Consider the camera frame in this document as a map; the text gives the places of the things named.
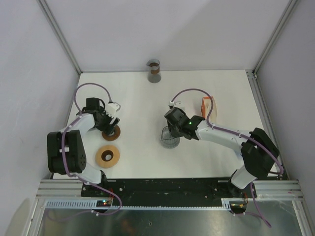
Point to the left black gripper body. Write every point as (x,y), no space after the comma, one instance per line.
(105,120)

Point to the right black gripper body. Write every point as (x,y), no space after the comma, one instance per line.
(174,130)

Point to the clear ribbed glass server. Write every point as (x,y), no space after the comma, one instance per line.
(167,140)

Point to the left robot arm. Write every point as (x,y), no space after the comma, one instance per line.
(65,149)

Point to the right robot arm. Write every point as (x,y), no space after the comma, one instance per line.
(259,153)

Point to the orange coffee filter holder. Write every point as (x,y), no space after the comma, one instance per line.
(202,106)

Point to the white paper coffee filters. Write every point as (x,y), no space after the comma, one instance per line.
(208,103)

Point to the grey glass carafe with collar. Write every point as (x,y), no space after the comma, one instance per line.
(154,75)

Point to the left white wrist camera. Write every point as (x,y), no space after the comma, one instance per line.
(112,108)

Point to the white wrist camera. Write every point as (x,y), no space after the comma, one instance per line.
(112,108)
(177,104)

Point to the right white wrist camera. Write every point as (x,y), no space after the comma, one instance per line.
(177,104)

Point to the left aluminium corner post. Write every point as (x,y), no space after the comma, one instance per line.
(47,12)

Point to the aluminium corner post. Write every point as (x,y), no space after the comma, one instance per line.
(47,12)
(285,16)

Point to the right aluminium corner post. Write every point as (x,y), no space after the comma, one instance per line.
(285,16)

